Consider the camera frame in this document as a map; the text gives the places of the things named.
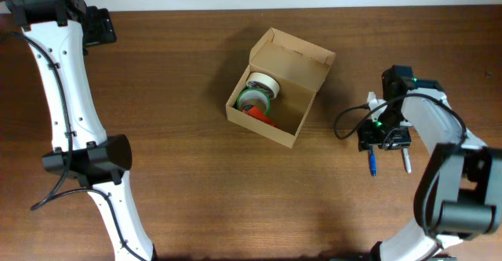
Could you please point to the orange utility knife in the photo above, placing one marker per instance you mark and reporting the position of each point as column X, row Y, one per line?
column 256, row 113

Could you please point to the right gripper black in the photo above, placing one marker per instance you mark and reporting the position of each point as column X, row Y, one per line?
column 367, row 135

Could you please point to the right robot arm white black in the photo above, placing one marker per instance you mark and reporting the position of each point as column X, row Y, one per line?
column 459, row 195

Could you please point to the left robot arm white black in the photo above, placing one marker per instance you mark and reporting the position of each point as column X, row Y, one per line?
column 59, row 33

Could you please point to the blue pen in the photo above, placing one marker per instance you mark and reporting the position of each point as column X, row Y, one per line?
column 372, row 162

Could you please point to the black white marker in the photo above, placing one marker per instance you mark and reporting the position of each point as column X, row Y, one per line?
column 406, row 160

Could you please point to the green tape roll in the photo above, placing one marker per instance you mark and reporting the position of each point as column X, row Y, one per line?
column 256, row 97

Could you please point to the cream masking tape roll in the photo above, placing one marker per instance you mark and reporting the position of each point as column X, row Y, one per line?
column 258, row 80

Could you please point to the brown cardboard box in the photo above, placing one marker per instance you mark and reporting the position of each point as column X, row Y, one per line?
column 299, row 67

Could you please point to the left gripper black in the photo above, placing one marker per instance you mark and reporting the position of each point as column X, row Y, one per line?
column 103, row 30

